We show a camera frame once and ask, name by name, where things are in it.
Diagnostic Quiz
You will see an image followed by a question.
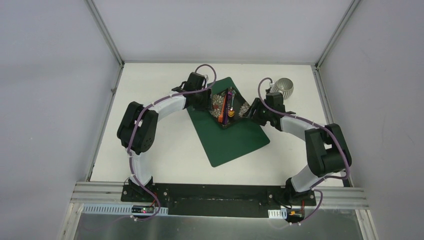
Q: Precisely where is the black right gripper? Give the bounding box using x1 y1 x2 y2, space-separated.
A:
242 98 273 127

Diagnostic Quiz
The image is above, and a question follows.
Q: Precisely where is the black floral square plate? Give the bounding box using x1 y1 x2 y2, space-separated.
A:
209 87 251 129

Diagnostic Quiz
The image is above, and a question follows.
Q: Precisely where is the orange plastic fork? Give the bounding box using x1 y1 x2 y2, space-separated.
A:
217 93 228 124

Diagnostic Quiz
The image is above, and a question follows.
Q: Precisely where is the blue plastic knife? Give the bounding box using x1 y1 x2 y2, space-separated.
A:
222 95 231 126

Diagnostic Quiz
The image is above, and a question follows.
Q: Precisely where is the purple metallic fork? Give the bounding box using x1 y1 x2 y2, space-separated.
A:
228 87 236 105

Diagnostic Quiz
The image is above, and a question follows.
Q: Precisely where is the grey ribbed mug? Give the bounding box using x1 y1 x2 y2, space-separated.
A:
273 78 294 100

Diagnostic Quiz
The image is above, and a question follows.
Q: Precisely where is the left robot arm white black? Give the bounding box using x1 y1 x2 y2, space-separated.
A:
117 72 212 203

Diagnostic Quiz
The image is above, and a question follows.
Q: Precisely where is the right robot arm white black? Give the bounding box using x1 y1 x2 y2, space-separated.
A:
243 92 352 205

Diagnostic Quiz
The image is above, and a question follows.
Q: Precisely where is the green placemat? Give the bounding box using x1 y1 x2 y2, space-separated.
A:
187 77 270 167

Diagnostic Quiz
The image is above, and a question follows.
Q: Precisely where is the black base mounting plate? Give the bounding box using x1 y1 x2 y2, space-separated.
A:
121 182 317 218

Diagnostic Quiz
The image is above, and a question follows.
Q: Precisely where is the right electronics board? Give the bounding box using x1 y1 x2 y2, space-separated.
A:
286 209 305 222

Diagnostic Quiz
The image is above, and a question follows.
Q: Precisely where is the electronics board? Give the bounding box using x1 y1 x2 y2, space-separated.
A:
286 209 305 222
131 205 155 214

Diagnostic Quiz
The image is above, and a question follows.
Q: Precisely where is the left electronics board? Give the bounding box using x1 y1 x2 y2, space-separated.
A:
131 205 155 214

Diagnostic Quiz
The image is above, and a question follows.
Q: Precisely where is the aluminium frame rail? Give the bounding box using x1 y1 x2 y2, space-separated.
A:
311 65 379 240

